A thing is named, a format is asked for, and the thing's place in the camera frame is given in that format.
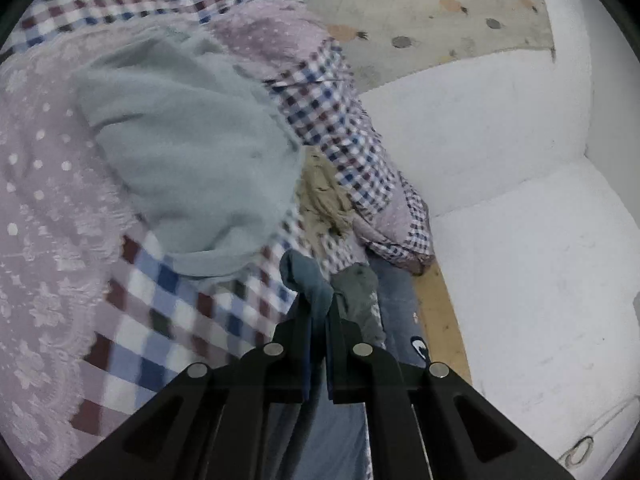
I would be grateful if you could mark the olive green garment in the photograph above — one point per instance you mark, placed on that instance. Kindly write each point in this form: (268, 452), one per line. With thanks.
(356, 291)

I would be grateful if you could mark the khaki beige garment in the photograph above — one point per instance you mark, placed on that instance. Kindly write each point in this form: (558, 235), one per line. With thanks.
(323, 203)

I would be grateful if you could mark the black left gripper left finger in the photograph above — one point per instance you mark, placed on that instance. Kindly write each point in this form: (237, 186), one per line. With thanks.
(208, 423)

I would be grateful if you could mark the light grey-green sweater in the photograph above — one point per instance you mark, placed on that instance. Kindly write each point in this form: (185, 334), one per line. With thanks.
(206, 156)

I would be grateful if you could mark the wooden bed frame edge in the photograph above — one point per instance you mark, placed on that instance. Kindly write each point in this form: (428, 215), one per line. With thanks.
(439, 321)

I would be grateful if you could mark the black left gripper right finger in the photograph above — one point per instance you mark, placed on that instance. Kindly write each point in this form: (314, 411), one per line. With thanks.
(427, 422)

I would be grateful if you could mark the navy blue cartoon pillow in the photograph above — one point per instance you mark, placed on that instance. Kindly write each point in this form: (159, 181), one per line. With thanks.
(399, 308)

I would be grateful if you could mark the dark teal blue garment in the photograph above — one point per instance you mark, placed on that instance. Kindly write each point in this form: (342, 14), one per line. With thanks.
(316, 439)

